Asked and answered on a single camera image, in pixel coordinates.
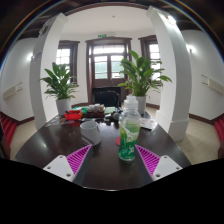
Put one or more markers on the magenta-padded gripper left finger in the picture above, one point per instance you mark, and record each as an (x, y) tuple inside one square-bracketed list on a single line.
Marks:
[(60, 166)]

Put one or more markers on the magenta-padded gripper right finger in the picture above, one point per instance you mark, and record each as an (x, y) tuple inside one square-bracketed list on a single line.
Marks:
[(165, 166)]

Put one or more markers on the clear green-label drink bottle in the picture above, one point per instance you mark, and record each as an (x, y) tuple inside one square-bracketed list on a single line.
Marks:
[(129, 133)]

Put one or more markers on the printed paper leaflet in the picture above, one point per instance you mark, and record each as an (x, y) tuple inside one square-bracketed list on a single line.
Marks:
[(148, 123)]

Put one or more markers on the white mug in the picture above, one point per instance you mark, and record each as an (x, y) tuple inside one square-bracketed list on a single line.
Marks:
[(90, 131)]

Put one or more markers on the red box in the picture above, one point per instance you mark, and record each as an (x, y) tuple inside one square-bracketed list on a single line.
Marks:
[(73, 115)]

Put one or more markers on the flat round red coaster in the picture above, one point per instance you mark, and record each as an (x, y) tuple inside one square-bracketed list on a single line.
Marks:
[(117, 141)]

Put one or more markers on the red carpeted stairs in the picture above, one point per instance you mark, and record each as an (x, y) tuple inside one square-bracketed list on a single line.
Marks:
[(220, 130), (8, 128)]

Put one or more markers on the dark grey round object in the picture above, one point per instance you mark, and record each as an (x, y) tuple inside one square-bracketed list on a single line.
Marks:
[(116, 116)]

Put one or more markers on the small plant in white pot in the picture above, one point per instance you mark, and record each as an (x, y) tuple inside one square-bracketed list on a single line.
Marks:
[(60, 83)]

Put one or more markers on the black chair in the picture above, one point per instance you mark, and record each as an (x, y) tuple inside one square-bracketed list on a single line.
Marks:
[(106, 97)]

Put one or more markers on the large plant in white pot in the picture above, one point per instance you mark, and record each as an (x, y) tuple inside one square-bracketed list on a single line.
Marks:
[(141, 75)]

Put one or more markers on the dark wood double door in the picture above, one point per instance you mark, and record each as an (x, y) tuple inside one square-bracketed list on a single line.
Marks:
[(90, 66)]

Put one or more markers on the dark wood framed window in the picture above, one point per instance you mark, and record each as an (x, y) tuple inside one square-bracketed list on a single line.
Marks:
[(63, 55), (154, 50)]

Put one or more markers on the green exit sign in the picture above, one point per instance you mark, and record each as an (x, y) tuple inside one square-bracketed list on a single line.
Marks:
[(102, 35)]

